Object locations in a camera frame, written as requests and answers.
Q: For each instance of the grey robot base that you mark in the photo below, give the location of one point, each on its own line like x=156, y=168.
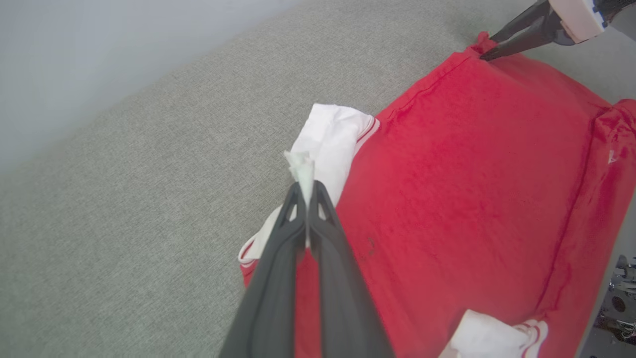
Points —
x=618, y=303

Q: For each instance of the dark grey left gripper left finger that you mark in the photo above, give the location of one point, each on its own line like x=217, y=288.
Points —
x=271, y=303

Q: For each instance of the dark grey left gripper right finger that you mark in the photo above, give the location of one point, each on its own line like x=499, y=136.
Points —
x=343, y=308

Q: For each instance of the grey fabric sofa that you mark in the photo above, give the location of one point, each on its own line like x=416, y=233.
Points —
x=149, y=199

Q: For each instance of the red shirt with white sleeves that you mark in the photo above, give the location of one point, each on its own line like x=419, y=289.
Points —
x=472, y=199

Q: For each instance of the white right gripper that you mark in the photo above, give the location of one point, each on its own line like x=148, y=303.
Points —
x=579, y=17

